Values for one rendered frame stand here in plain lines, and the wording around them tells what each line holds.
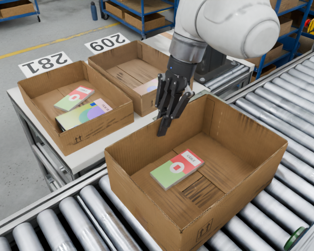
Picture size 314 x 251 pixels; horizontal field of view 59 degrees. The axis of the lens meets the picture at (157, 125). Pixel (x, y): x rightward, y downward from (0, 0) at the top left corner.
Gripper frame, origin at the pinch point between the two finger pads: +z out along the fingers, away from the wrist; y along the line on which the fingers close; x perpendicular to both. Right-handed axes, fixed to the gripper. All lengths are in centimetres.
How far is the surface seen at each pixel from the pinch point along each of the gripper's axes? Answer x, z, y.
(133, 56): -33, 1, 59
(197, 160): -10.2, 9.2, -9.5
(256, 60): -150, -1, 56
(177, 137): -9.2, 6.4, 0.1
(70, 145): 17.0, 17.5, 20.0
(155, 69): -35, 2, 44
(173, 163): -4.1, 11.5, -5.8
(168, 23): -192, 11, 201
